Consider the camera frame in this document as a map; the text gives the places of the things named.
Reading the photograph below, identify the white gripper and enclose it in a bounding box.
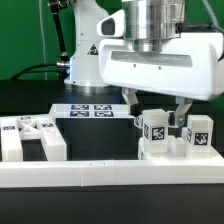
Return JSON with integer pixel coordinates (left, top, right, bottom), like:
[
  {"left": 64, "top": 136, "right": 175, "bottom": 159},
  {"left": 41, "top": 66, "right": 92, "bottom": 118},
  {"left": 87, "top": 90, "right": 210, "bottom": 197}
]
[{"left": 97, "top": 9, "right": 224, "bottom": 128}]

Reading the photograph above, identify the white boundary fence frame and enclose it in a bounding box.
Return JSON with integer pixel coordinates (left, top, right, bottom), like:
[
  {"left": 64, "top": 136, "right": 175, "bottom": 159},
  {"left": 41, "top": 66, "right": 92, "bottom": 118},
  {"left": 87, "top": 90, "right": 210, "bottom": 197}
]
[{"left": 0, "top": 126, "right": 224, "bottom": 189}]

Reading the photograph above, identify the white chair seat part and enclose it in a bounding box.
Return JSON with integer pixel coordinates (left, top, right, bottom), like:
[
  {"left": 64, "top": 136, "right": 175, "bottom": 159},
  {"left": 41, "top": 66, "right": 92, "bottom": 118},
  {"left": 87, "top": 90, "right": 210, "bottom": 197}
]
[{"left": 138, "top": 136, "right": 222, "bottom": 160}]

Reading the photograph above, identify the white flat tagged plate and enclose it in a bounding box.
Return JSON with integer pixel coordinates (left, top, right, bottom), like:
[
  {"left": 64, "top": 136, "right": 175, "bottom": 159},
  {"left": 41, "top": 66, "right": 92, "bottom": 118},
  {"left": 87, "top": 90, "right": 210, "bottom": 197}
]
[{"left": 49, "top": 104, "right": 132, "bottom": 119}]

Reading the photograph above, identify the white tagged cube left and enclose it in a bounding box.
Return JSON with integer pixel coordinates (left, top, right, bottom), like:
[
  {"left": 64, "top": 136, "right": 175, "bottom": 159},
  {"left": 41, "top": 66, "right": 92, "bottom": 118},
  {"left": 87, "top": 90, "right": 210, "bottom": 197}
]
[{"left": 134, "top": 115, "right": 143, "bottom": 129}]

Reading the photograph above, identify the black cable bundle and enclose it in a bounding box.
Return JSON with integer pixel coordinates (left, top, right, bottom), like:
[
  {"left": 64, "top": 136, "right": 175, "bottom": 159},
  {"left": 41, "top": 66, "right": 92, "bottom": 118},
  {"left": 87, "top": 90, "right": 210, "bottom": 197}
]
[{"left": 10, "top": 61, "right": 71, "bottom": 81}]

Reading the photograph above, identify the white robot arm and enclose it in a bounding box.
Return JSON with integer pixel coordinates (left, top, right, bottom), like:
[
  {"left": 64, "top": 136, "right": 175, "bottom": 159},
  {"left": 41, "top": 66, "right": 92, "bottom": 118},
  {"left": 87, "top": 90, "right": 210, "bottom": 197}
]
[{"left": 66, "top": 0, "right": 224, "bottom": 126}]

